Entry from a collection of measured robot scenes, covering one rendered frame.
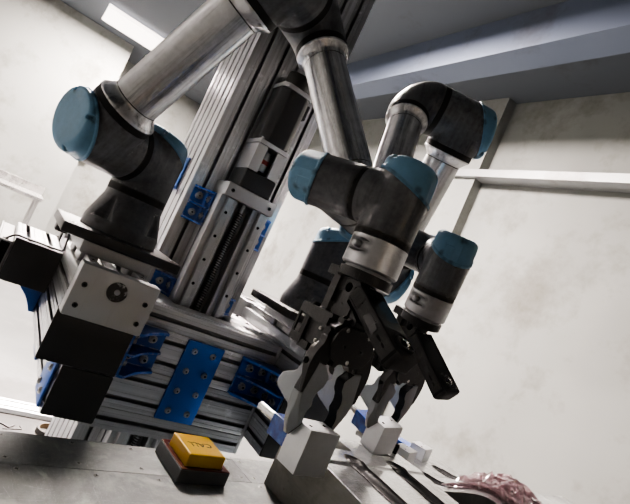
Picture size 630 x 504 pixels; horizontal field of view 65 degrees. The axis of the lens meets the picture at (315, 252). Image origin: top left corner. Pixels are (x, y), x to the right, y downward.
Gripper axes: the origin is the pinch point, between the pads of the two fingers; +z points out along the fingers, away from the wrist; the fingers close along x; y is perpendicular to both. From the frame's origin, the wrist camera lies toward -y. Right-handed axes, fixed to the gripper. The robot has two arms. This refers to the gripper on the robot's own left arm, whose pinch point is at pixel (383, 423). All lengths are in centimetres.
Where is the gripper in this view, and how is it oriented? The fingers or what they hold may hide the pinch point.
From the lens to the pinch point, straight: 92.6
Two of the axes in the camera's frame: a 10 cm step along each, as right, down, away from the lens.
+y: -5.4, -3.4, 7.7
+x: -7.5, -2.3, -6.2
